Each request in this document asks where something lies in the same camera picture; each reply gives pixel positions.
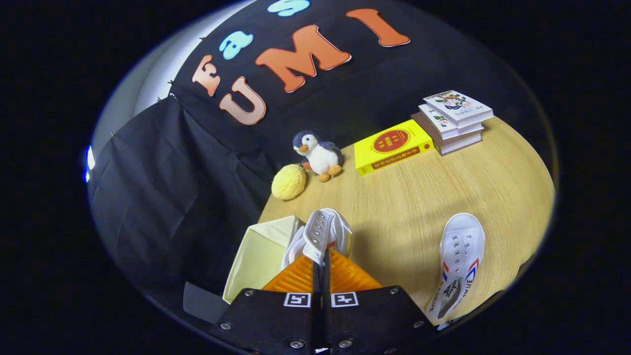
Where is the white canvas shoe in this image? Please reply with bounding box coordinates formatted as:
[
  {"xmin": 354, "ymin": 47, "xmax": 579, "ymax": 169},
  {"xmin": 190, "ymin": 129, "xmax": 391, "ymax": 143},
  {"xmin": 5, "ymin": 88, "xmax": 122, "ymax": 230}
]
[
  {"xmin": 280, "ymin": 208, "xmax": 353, "ymax": 272},
  {"xmin": 425, "ymin": 213, "xmax": 486, "ymax": 326}
]

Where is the black backdrop cloth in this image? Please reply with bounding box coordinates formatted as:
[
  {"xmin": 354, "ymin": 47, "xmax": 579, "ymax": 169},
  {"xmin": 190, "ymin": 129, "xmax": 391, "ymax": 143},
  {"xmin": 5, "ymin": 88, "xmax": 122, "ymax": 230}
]
[{"xmin": 88, "ymin": 0, "xmax": 543, "ymax": 316}]

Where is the yellow round plush toy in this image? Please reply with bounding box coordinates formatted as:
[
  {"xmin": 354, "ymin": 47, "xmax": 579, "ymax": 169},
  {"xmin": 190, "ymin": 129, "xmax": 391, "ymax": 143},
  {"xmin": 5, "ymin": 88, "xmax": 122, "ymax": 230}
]
[{"xmin": 271, "ymin": 164, "xmax": 307, "ymax": 201}]

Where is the small ceiling light panel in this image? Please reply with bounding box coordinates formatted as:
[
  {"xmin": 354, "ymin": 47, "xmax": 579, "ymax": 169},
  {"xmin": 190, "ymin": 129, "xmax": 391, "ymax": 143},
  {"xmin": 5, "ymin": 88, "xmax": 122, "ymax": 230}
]
[{"xmin": 85, "ymin": 144, "xmax": 97, "ymax": 184}]

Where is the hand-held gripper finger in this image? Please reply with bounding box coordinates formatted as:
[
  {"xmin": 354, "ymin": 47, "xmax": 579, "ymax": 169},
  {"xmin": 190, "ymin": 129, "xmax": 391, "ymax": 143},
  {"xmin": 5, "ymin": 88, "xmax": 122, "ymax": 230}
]
[
  {"xmin": 210, "ymin": 255, "xmax": 324, "ymax": 355},
  {"xmin": 324, "ymin": 249, "xmax": 437, "ymax": 355}
]

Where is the beige fabric storage box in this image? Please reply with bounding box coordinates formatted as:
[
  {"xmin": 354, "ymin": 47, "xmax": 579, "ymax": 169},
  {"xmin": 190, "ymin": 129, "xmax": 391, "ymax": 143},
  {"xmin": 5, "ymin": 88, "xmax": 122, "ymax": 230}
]
[{"xmin": 222, "ymin": 215, "xmax": 306, "ymax": 305}]

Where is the brown cover book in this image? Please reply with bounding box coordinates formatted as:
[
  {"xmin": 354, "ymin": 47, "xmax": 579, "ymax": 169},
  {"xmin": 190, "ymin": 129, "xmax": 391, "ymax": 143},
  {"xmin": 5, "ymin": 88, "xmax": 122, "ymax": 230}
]
[{"xmin": 411, "ymin": 112, "xmax": 483, "ymax": 156}]

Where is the white book with illustrated cover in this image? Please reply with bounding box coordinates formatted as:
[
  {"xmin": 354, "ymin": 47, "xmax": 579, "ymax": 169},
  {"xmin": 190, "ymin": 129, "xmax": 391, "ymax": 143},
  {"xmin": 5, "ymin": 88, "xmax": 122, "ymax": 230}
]
[{"xmin": 423, "ymin": 90, "xmax": 494, "ymax": 128}]

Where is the penguin plush toy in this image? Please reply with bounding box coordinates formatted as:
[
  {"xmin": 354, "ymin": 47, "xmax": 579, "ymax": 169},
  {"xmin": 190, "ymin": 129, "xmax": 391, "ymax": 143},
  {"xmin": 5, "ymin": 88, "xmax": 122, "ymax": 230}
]
[{"xmin": 292, "ymin": 130, "xmax": 344, "ymax": 183}]

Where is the yellow book with red circle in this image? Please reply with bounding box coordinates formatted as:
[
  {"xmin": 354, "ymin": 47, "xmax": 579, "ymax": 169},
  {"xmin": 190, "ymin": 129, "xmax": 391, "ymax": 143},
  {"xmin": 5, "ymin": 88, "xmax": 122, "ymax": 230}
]
[{"xmin": 353, "ymin": 119, "xmax": 435, "ymax": 176}]

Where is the white book with plain spine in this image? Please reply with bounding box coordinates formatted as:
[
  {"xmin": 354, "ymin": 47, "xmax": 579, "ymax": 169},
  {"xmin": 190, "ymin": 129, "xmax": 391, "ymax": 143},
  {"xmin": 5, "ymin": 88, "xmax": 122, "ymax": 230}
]
[{"xmin": 418, "ymin": 104, "xmax": 485, "ymax": 140}]

